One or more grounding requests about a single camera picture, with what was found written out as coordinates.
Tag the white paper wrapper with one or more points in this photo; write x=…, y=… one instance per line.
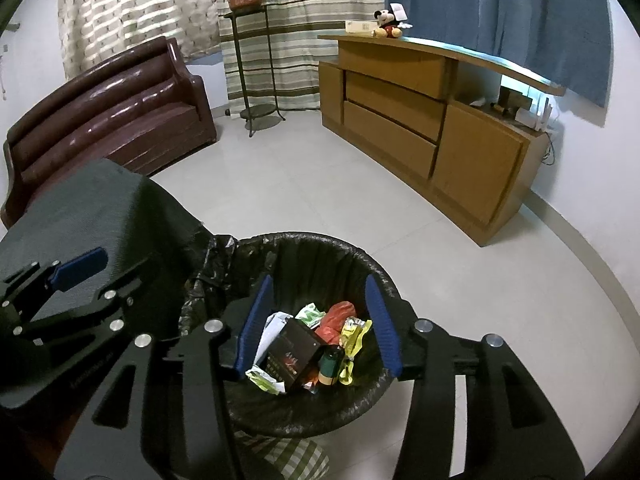
x=275, y=327

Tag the orange plastic bag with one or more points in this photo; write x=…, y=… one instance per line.
x=337, y=317

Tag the green checked cloth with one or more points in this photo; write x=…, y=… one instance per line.
x=290, y=460

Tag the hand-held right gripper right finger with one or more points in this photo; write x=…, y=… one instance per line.
x=382, y=325

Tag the white paper tag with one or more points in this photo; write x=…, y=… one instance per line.
x=398, y=11

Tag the yellow wrapper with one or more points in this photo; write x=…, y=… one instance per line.
x=357, y=332

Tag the wooden cabinet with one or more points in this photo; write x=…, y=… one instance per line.
x=475, y=170

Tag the trash bin with black bag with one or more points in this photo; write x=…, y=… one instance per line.
x=310, y=260

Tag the small brown box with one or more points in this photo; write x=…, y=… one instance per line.
x=514, y=102

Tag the blue curtain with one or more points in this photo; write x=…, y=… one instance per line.
x=500, y=5

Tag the brown leather sofa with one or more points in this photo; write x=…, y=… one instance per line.
x=115, y=110

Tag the black metal plant stand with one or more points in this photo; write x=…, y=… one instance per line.
x=262, y=115

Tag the white router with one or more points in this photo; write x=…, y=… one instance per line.
x=537, y=120

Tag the mouse plush toy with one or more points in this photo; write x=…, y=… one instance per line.
x=387, y=27

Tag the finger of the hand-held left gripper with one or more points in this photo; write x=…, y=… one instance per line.
x=80, y=262
x=107, y=305

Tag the small green bottle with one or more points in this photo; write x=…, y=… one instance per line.
x=331, y=367

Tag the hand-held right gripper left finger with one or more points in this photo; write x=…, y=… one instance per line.
x=255, y=325

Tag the light green wrapper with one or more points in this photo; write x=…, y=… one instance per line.
x=265, y=380

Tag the beige patterned curtain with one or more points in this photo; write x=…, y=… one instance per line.
x=130, y=10

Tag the black cigarette box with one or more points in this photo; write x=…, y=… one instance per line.
x=290, y=355

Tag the beige cardboard box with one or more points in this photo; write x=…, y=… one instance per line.
x=360, y=27

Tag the striped curtain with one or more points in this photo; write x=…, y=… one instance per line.
x=310, y=10

